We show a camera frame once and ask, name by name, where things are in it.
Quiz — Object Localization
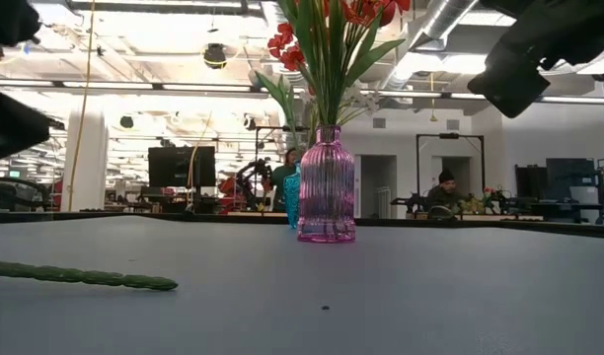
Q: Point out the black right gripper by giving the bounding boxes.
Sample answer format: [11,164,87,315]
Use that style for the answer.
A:
[467,0,579,119]

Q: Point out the red artificial tulip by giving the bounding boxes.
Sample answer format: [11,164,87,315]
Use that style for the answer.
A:
[326,0,412,127]

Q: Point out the small white blossom spray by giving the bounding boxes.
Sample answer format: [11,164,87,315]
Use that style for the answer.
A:
[301,83,383,149]

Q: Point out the red blossom spray thin stems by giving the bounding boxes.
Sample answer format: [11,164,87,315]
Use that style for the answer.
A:
[266,0,333,127]

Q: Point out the pink ribbed glass vase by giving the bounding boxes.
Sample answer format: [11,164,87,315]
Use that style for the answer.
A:
[296,124,357,244]

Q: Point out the teal textured glass vase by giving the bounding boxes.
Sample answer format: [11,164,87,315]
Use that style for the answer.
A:
[282,162,303,229]

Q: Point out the white building column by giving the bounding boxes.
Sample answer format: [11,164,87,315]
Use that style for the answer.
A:
[60,96,110,213]

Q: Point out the small dark monitor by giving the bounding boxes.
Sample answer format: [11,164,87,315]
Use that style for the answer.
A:
[515,166,548,201]

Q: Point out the large dark monitor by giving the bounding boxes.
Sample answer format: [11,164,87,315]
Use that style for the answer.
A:
[546,157,600,201]

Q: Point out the background flower bunch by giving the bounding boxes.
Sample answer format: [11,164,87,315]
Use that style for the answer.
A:
[459,185,510,214]

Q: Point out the seated person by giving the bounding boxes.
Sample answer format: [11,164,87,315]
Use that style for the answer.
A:
[425,169,465,212]

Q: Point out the black rounded device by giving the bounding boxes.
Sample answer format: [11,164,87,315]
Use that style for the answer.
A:
[426,205,457,221]

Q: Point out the low black background robot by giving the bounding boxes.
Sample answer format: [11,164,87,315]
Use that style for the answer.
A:
[390,191,431,218]

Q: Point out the green bumpy flower stem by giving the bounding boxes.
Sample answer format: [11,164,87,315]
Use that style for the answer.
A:
[0,259,179,292]

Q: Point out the black monitor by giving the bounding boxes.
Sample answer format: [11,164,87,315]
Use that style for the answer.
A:
[147,146,217,188]

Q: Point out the long ceiling light bar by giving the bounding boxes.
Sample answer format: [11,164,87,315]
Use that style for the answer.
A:
[0,77,604,106]

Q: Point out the black ceiling dome device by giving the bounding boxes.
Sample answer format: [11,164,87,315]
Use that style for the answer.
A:
[202,42,228,70]

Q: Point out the standing person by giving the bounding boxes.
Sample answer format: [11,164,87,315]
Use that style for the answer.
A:
[270,147,301,214]

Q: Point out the yellow hanging cable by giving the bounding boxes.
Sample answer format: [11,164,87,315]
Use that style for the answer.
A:
[67,0,97,213]

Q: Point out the wide black gantry frame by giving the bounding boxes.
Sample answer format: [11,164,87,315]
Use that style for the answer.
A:
[415,132,486,192]

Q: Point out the silver spiral ventilation duct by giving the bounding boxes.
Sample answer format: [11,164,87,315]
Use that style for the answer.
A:
[380,0,481,93]

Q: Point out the narrow black gantry frame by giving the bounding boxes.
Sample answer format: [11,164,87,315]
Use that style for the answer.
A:
[255,125,308,188]

